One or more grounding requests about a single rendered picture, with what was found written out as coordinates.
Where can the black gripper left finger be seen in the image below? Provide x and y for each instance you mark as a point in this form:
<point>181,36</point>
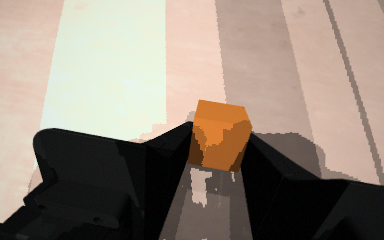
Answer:
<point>150,171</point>

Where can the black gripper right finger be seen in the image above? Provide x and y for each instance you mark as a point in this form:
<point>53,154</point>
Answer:
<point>287,202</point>

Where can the brown block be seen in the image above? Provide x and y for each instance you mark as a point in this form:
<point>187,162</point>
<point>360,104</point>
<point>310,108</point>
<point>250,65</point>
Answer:
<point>219,136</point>

